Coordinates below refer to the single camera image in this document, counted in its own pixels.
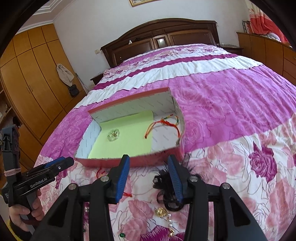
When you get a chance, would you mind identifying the gold pearl brooch chain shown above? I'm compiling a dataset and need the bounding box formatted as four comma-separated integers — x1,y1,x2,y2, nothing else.
154,207,176,238

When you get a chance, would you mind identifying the black feather hair clip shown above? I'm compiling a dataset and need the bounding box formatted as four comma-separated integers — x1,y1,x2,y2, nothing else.
153,155,208,212

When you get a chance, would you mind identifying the red braided cord bracelet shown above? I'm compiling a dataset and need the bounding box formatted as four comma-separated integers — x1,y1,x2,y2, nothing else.
144,113,182,140

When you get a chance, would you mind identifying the person's left hand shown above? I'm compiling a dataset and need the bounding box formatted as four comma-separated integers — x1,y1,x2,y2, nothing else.
9,190,44,232

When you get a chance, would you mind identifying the black bag on wardrobe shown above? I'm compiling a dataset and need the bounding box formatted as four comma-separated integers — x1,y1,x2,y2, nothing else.
68,84,80,98

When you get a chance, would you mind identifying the green paper sheet in box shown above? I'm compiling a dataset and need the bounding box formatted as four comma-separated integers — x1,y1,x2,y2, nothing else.
88,110,154,159

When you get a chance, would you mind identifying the wooden wardrobe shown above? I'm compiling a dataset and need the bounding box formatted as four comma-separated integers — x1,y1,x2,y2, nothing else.
1,24,86,169

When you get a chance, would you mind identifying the beige cloth on wardrobe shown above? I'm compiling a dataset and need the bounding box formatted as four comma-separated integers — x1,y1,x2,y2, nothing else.
56,64,74,87

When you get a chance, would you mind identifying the left dark nightstand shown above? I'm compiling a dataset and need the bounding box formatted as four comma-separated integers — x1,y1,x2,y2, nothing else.
90,72,104,85

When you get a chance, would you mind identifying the dark nightstand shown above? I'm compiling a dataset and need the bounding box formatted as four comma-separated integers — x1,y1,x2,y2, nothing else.
90,72,104,85
220,44,243,55

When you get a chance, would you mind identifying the pink floral bedspread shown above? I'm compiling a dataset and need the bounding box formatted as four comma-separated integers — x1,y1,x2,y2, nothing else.
36,44,295,240

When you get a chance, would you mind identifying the red cardboard box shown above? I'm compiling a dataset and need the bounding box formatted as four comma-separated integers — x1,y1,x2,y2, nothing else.
74,87,185,168

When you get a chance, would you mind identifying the dark wooden headboard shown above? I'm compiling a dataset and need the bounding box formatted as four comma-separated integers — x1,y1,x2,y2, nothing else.
101,18,220,67

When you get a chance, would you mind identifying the wooden side cabinet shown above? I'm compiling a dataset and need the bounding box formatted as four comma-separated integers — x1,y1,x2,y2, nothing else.
237,32,296,84

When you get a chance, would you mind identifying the right dark nightstand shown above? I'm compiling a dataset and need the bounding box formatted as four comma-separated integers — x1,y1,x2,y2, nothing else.
220,44,243,55

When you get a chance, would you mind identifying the framed wedding photo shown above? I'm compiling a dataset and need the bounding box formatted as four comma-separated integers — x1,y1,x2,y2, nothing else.
129,0,157,7

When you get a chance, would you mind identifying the floral red curtain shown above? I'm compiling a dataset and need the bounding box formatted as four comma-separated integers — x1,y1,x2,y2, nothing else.
245,1,288,44

